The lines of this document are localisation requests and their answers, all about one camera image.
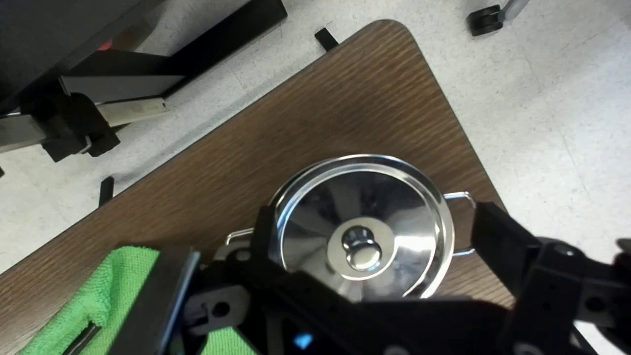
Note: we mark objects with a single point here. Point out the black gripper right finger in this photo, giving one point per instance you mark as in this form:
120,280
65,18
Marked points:
506,245

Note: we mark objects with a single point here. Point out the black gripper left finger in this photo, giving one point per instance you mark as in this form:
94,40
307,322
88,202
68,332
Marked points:
155,320

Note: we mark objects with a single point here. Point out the green cloth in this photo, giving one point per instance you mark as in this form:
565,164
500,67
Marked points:
102,302

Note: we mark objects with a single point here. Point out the black chair caster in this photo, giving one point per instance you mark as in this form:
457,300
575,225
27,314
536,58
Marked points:
487,20

